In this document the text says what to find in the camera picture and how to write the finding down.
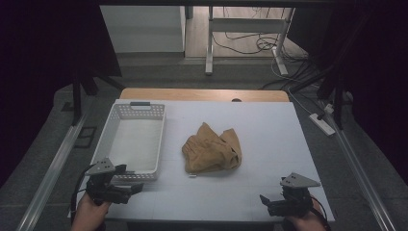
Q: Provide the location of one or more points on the dark curtain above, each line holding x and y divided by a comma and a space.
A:
369, 64
48, 48

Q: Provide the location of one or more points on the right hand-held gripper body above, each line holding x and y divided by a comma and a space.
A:
293, 197

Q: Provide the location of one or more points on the white perforated plastic basket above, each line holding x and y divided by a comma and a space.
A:
134, 144

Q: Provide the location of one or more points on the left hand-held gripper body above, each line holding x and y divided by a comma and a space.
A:
102, 189

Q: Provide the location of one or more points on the aluminium rail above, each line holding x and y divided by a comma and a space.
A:
51, 173
362, 179

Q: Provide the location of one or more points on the person's left hand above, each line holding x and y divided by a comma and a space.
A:
89, 215

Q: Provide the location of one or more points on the white metal desk frame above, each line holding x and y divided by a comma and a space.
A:
210, 41

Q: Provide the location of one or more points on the white cabinet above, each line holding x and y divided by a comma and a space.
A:
144, 29

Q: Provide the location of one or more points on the white plug adapter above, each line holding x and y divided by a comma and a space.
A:
328, 108

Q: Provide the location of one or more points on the tan cloth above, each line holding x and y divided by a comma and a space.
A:
211, 152

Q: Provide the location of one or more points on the white power strip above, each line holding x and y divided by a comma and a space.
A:
321, 123

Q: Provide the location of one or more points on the person's right hand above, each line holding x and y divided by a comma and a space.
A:
306, 223

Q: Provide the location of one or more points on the wooden table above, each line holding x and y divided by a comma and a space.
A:
198, 95

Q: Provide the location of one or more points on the white table sheet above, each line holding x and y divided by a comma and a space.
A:
272, 134

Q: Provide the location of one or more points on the black metal stand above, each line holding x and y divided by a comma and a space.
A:
337, 99
77, 96

